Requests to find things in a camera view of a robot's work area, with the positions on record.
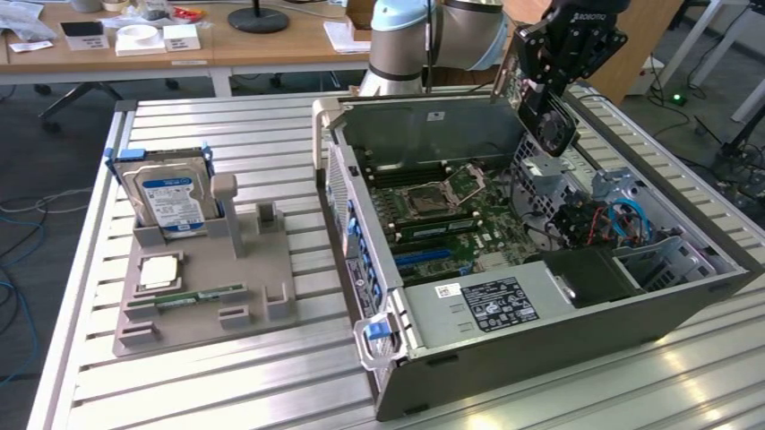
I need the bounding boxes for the brown cardboard box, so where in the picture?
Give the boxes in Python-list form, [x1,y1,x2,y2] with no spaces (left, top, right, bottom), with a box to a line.
[346,0,378,31]

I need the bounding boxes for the blue floor cable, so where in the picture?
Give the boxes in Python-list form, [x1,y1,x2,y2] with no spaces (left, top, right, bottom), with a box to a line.
[0,214,50,387]

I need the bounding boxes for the blue wire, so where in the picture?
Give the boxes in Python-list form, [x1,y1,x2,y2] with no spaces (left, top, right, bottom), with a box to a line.
[609,198,657,246]

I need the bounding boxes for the stack of white papers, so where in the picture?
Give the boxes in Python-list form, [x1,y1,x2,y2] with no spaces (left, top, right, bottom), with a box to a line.
[323,20,373,54]

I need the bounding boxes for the wooden cabinet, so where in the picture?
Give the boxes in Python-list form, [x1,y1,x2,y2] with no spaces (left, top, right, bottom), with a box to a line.
[496,0,686,105]

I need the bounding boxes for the flat white box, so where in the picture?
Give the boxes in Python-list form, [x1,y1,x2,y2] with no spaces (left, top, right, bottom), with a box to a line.
[114,35,168,58]

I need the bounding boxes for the metal disk bay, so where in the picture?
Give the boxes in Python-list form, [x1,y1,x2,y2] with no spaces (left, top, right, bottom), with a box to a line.
[612,236,718,292]

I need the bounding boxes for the crumpled plastic bag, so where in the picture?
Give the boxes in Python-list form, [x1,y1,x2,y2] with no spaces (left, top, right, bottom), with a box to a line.
[0,2,59,41]

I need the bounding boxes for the black office chair base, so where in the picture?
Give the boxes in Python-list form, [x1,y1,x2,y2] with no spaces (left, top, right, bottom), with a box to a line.
[36,81,124,133]

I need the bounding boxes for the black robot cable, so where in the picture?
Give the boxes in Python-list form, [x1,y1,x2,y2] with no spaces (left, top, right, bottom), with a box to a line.
[422,0,437,94]

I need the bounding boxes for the blue expansion slot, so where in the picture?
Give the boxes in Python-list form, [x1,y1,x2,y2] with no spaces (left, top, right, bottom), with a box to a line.
[393,247,454,266]

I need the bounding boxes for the green RAM stick bare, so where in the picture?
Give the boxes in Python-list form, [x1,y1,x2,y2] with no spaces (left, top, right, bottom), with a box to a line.
[128,285,246,309]

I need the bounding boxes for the perforated metal drive cage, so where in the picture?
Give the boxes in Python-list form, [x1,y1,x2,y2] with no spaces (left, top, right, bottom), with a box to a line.
[513,132,600,225]

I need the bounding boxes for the grey open PC case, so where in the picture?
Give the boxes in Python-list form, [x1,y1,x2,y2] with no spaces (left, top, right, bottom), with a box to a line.
[311,80,752,425]

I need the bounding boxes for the metal socket cover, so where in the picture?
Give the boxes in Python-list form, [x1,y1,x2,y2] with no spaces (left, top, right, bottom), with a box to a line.
[442,163,490,203]

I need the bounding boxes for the white box red button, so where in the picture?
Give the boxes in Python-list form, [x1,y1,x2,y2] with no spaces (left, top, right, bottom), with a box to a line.
[633,56,668,98]

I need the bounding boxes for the hard disk in blue carrier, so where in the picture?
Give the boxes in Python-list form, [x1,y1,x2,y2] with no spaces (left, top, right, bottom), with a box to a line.
[104,142,226,237]

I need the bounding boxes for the blue plastic case latch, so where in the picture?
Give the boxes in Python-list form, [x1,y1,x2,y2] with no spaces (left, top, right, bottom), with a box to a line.
[362,322,391,345]

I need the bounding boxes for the white desk frame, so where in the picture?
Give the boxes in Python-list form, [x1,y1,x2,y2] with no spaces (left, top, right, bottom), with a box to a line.
[650,0,765,123]

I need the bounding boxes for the long wooden desk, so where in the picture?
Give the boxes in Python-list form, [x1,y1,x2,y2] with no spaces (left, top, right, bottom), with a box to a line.
[0,0,542,86]

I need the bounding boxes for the black and white sign box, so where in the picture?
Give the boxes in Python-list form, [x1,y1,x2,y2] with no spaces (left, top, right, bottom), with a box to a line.
[60,21,110,51]

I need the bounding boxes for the grey plastic parts rack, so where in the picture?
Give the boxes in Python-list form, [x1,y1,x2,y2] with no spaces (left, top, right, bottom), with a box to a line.
[112,173,301,358]

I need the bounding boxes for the white tape roll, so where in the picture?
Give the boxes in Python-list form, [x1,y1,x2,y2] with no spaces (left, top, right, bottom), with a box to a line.
[119,24,158,46]

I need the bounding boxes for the green motherboard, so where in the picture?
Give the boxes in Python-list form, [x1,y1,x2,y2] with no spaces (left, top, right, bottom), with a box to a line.
[358,159,542,288]

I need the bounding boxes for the grey power supply unit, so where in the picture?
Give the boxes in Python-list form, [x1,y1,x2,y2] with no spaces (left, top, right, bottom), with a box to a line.
[391,262,578,353]

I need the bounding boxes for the black graphics card with fan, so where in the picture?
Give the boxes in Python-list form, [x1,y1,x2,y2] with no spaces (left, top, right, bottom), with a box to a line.
[487,39,582,159]

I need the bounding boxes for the CPU socket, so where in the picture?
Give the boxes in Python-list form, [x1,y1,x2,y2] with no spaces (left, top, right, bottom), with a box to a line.
[405,182,462,217]

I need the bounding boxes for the silver CPU chip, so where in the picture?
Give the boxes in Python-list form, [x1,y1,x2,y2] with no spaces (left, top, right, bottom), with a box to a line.
[138,258,180,288]

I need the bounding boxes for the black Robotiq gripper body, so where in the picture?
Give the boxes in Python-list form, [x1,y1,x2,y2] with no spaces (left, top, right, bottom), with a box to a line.
[541,0,634,55]

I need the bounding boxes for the small white labelled box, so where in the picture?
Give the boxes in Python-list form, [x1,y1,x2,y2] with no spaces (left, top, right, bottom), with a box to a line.
[162,24,202,53]

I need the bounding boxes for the black round lamp base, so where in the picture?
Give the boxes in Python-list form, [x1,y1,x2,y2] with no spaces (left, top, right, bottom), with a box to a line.
[226,0,291,34]

